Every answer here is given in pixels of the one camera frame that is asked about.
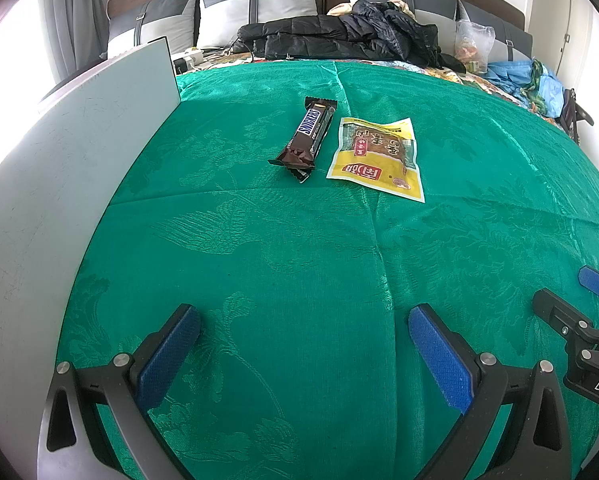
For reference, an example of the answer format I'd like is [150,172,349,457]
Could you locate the brown chocolate bar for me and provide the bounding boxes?
[268,96,339,183]

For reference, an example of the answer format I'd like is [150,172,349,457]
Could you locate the wall cable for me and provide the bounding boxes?
[554,0,575,76]

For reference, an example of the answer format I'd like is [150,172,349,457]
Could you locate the white cardboard box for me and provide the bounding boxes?
[0,36,182,480]

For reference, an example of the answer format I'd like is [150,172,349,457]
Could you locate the black bag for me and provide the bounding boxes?
[559,89,594,141]

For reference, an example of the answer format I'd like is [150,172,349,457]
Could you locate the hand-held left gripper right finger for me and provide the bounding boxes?
[408,304,573,480]

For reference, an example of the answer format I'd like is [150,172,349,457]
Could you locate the yellow jerky packet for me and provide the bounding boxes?
[326,117,426,204]

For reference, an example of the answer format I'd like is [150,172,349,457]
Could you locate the black puffer jacket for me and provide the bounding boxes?
[230,0,467,72]

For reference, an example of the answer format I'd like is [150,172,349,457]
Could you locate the grey curtain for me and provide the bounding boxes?
[37,0,110,81]

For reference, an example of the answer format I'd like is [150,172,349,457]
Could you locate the clear plastic bag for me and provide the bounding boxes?
[454,19,495,73]

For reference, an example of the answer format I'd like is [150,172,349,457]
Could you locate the beige cloth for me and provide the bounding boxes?
[327,0,415,16]

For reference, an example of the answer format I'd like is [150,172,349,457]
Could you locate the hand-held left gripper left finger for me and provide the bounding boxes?
[38,303,202,480]

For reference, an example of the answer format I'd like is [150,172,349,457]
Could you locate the green patterned blanket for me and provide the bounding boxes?
[54,58,599,480]

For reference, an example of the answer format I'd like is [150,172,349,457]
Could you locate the white power strip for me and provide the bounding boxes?
[174,47,205,73]

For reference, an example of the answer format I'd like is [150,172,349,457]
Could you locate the blue cloth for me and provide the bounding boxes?
[484,59,565,116]

